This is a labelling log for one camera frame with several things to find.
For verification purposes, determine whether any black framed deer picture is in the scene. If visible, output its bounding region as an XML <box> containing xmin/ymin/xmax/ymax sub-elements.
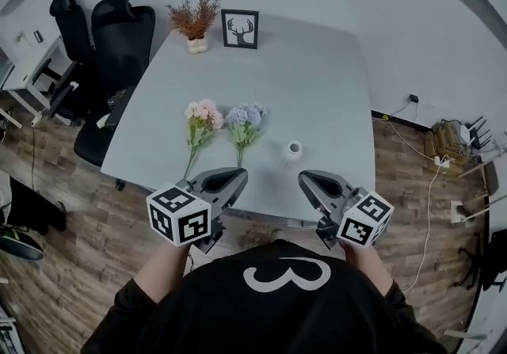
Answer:
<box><xmin>220</xmin><ymin>9</ymin><xmax>261</xmax><ymax>51</ymax></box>

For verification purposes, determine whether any white floor plate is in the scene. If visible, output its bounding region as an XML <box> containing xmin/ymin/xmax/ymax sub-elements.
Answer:
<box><xmin>450</xmin><ymin>200</ymin><xmax>467</xmax><ymax>224</ymax></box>

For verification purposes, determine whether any person's grey shoe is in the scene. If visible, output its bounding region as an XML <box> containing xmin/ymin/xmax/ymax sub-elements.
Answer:
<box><xmin>241</xmin><ymin>226</ymin><xmax>285</xmax><ymax>253</ymax></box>

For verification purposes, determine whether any person's left forearm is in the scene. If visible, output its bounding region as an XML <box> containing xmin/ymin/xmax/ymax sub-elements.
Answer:
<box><xmin>133</xmin><ymin>241</ymin><xmax>193</xmax><ymax>304</ymax></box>

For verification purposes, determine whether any black floor stand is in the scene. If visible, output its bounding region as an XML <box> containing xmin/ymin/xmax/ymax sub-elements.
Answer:
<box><xmin>454</xmin><ymin>228</ymin><xmax>507</xmax><ymax>291</ymax></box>

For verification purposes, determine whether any stack of cardboard boxes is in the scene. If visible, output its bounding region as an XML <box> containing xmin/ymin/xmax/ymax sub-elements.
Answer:
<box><xmin>423</xmin><ymin>120</ymin><xmax>473</xmax><ymax>176</ymax></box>

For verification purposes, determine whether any white ceramic vase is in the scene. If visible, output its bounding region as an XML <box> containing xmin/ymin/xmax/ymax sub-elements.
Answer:
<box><xmin>281</xmin><ymin>140</ymin><xmax>304</xmax><ymax>169</ymax></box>

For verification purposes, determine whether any black router with antennas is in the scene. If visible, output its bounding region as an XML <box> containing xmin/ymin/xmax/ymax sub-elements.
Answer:
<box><xmin>467</xmin><ymin>116</ymin><xmax>494</xmax><ymax>150</ymax></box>

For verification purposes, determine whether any dried orange plant in pot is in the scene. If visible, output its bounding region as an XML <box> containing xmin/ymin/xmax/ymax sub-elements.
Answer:
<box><xmin>165</xmin><ymin>0</ymin><xmax>222</xmax><ymax>55</ymax></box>

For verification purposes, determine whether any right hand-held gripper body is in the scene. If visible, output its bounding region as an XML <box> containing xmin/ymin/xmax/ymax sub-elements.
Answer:
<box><xmin>315</xmin><ymin>185</ymin><xmax>395</xmax><ymax>251</ymax></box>

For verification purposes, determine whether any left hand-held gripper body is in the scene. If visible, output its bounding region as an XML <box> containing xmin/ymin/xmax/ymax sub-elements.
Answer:
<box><xmin>146</xmin><ymin>180</ymin><xmax>235</xmax><ymax>256</ymax></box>

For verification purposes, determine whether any blue artificial flower bouquet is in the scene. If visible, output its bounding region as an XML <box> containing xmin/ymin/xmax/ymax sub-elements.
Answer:
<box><xmin>224</xmin><ymin>101</ymin><xmax>269</xmax><ymax>169</ymax></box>

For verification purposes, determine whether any white side desk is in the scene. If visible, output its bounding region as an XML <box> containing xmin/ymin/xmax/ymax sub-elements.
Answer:
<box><xmin>2</xmin><ymin>33</ymin><xmax>69</xmax><ymax>128</ymax></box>

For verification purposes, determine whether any person's black shirt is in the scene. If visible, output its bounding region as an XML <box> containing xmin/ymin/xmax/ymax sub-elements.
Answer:
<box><xmin>81</xmin><ymin>239</ymin><xmax>448</xmax><ymax>354</ymax></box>

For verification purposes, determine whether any wooden stick frame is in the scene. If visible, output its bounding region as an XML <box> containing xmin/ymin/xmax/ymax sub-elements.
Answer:
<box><xmin>460</xmin><ymin>153</ymin><xmax>507</xmax><ymax>223</ymax></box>

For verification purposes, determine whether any black mesh office chair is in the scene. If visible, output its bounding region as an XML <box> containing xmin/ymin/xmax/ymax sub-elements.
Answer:
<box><xmin>39</xmin><ymin>0</ymin><xmax>98</xmax><ymax>128</ymax></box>
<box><xmin>74</xmin><ymin>0</ymin><xmax>157</xmax><ymax>192</ymax></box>

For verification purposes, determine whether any person's right forearm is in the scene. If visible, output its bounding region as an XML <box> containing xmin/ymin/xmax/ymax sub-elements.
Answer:
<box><xmin>342</xmin><ymin>243</ymin><xmax>395</xmax><ymax>299</ymax></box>

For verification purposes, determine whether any pink artificial flower bouquet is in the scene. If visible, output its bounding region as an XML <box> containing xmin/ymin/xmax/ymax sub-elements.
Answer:
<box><xmin>182</xmin><ymin>97</ymin><xmax>226</xmax><ymax>181</ymax></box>

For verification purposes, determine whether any long white cable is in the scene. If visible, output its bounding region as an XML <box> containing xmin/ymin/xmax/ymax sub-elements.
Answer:
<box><xmin>373</xmin><ymin>116</ymin><xmax>452</xmax><ymax>293</ymax></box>

